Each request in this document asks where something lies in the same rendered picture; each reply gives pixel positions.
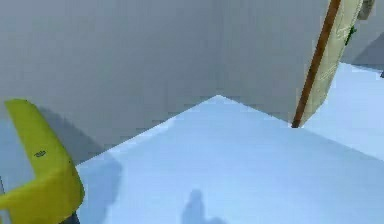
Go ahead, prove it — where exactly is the cream room door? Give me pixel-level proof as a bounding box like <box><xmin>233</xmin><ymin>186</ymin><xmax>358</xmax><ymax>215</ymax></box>
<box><xmin>291</xmin><ymin>0</ymin><xmax>364</xmax><ymax>129</ymax></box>

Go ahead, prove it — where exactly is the dark green door handle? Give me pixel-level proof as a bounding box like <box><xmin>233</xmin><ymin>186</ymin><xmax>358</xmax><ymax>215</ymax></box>
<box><xmin>344</xmin><ymin>25</ymin><xmax>358</xmax><ymax>47</ymax></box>

